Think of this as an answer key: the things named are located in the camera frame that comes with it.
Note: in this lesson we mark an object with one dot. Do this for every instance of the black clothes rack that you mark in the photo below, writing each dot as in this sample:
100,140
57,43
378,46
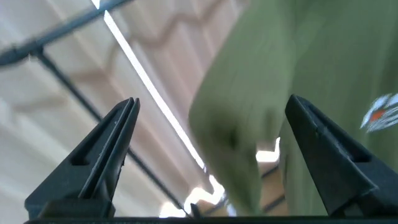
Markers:
62,29

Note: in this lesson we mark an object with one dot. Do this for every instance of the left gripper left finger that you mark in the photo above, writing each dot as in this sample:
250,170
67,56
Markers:
62,193

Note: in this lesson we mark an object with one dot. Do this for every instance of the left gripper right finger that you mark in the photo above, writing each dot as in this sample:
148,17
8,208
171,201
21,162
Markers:
351,183

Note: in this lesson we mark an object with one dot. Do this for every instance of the green printed shirt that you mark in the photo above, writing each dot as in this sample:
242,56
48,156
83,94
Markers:
295,46

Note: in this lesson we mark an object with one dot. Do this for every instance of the beige curtain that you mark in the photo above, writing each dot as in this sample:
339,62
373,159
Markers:
174,56

